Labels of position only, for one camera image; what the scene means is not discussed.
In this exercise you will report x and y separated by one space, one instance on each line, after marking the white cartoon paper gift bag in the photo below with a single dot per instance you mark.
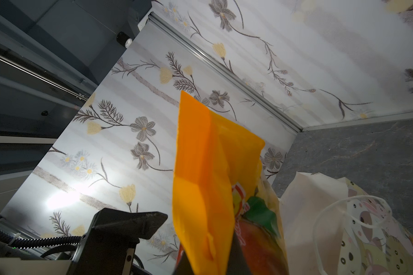
333 227

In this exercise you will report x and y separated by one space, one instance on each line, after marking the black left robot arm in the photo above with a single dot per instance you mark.
107 248

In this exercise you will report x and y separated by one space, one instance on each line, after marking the yellow snack packet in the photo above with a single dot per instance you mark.
225 213

